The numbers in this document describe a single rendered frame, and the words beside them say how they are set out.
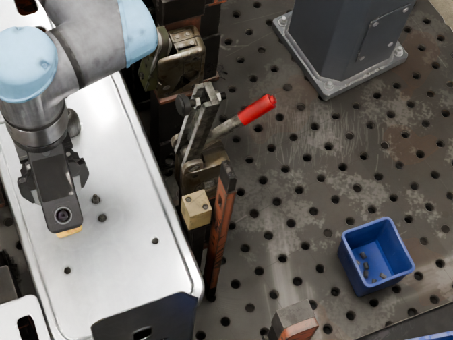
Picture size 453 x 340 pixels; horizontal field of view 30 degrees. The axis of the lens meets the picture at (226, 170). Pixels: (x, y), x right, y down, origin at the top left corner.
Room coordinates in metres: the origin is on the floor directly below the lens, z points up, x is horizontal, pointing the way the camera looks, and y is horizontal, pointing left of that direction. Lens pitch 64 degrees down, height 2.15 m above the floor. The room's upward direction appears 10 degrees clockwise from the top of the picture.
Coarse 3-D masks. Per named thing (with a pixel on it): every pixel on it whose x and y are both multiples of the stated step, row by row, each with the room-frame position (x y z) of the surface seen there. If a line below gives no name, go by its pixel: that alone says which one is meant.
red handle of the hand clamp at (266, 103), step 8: (264, 96) 0.60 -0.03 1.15; (272, 96) 0.60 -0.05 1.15; (256, 104) 0.59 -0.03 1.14; (264, 104) 0.59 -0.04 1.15; (272, 104) 0.59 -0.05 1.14; (240, 112) 0.58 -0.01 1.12; (248, 112) 0.58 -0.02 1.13; (256, 112) 0.58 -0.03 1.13; (264, 112) 0.58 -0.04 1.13; (232, 120) 0.57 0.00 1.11; (240, 120) 0.57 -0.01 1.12; (248, 120) 0.57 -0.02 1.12; (216, 128) 0.56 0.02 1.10; (224, 128) 0.56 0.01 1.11; (232, 128) 0.56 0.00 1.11; (208, 136) 0.55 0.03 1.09; (216, 136) 0.55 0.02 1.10; (224, 136) 0.55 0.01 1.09; (208, 144) 0.54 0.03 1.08; (184, 152) 0.53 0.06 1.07
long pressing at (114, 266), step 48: (0, 0) 0.78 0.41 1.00; (96, 96) 0.63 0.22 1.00; (0, 144) 0.53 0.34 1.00; (96, 144) 0.55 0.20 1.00; (144, 144) 0.56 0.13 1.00; (96, 192) 0.48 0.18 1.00; (144, 192) 0.49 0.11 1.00; (48, 240) 0.39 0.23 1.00; (96, 240) 0.40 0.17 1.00; (144, 240) 0.42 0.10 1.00; (48, 288) 0.32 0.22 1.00; (96, 288) 0.33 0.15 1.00; (144, 288) 0.35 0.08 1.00; (192, 288) 0.36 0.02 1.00
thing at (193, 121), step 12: (204, 84) 0.56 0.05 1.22; (180, 96) 0.53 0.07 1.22; (192, 96) 0.54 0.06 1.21; (204, 96) 0.55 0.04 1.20; (216, 96) 0.54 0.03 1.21; (180, 108) 0.52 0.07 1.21; (192, 108) 0.55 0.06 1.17; (204, 108) 0.53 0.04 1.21; (216, 108) 0.53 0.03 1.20; (192, 120) 0.55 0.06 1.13; (204, 120) 0.53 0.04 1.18; (180, 132) 0.55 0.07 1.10; (192, 132) 0.54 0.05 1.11; (204, 132) 0.53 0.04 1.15; (180, 144) 0.54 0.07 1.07; (192, 144) 0.52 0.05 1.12; (204, 144) 0.53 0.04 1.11; (192, 156) 0.52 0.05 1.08
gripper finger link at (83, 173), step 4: (80, 160) 0.46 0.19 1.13; (84, 160) 0.47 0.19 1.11; (80, 164) 0.46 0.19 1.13; (84, 164) 0.46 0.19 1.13; (80, 168) 0.45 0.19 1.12; (84, 168) 0.46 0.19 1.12; (80, 172) 0.45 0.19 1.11; (84, 172) 0.46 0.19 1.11; (88, 172) 0.46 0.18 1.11; (80, 176) 0.45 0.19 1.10; (84, 176) 0.46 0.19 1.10; (88, 176) 0.46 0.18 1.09; (80, 180) 0.45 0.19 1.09; (84, 180) 0.46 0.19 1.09; (84, 184) 0.45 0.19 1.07
